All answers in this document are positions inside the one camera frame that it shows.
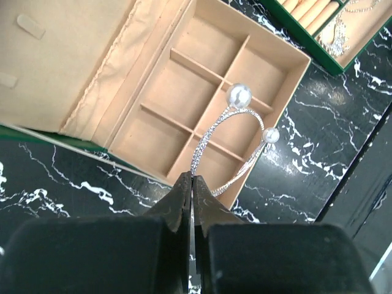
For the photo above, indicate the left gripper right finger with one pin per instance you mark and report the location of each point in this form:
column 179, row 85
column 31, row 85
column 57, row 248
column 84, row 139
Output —
column 213, row 222

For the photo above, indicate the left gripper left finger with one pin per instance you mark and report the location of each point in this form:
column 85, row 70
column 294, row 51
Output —
column 173, row 260

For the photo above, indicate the green jewelry box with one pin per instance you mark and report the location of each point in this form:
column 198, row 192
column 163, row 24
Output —
column 141, row 79

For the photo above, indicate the green jewelry tray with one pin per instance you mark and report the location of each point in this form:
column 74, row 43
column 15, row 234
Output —
column 334, row 33

